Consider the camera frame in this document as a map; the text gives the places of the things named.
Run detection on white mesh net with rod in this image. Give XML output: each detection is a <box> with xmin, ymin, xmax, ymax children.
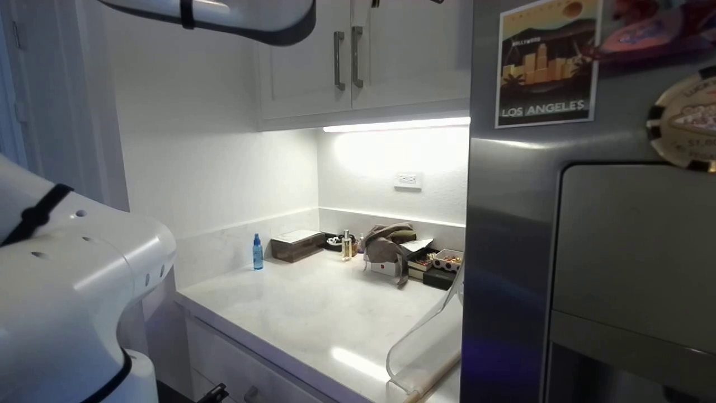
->
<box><xmin>387</xmin><ymin>275</ymin><xmax>463</xmax><ymax>403</ymax></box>

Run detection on left silver cabinet handle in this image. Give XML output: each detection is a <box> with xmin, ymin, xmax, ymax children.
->
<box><xmin>334</xmin><ymin>32</ymin><xmax>344</xmax><ymax>91</ymax></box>

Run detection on Los Angeles postcard magnet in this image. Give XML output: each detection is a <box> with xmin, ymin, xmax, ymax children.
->
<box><xmin>494</xmin><ymin>0</ymin><xmax>602</xmax><ymax>128</ymax></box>

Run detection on blue plastic bottle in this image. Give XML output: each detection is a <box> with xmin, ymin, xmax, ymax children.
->
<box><xmin>250</xmin><ymin>232</ymin><xmax>265</xmax><ymax>271</ymax></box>

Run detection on white upper cabinet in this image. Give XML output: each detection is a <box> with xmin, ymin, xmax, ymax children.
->
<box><xmin>256</xmin><ymin>0</ymin><xmax>473</xmax><ymax>129</ymax></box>

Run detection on dark metal tray box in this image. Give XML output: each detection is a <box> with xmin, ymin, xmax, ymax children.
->
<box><xmin>269</xmin><ymin>230</ymin><xmax>327</xmax><ymax>263</ymax></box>

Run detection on dark egg carton box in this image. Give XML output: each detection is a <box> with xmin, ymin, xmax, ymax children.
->
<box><xmin>424</xmin><ymin>249</ymin><xmax>463</xmax><ymax>288</ymax></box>

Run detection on white wall outlet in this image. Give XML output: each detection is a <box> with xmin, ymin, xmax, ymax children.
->
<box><xmin>394</xmin><ymin>173</ymin><xmax>424</xmax><ymax>192</ymax></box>

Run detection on stainless steel fridge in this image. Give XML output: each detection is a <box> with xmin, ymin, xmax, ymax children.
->
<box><xmin>461</xmin><ymin>0</ymin><xmax>716</xmax><ymax>403</ymax></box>

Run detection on red purple fridge magnet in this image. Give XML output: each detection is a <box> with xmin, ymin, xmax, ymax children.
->
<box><xmin>597</xmin><ymin>0</ymin><xmax>716</xmax><ymax>66</ymax></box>

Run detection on under-cabinet light strip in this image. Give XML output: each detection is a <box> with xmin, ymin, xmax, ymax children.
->
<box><xmin>323</xmin><ymin>116</ymin><xmax>471</xmax><ymax>135</ymax></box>

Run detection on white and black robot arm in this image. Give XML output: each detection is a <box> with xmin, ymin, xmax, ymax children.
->
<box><xmin>0</xmin><ymin>156</ymin><xmax>176</xmax><ymax>403</ymax></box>

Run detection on white lower cabinet drawers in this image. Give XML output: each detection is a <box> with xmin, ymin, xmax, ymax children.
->
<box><xmin>147</xmin><ymin>299</ymin><xmax>368</xmax><ymax>403</ymax></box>

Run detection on silver cabinet handle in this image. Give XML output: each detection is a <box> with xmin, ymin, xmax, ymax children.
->
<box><xmin>351</xmin><ymin>25</ymin><xmax>366</xmax><ymax>90</ymax></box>
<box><xmin>334</xmin><ymin>32</ymin><xmax>344</xmax><ymax>91</ymax></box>

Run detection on poker chip fridge magnet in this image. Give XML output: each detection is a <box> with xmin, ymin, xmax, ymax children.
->
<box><xmin>645</xmin><ymin>66</ymin><xmax>716</xmax><ymax>174</ymax></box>

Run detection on fridge dispenser panel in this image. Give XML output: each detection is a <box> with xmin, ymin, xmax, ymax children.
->
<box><xmin>550</xmin><ymin>166</ymin><xmax>716</xmax><ymax>403</ymax></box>

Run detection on right silver cabinet handle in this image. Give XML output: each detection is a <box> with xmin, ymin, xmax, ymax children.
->
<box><xmin>351</xmin><ymin>25</ymin><xmax>366</xmax><ymax>90</ymax></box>

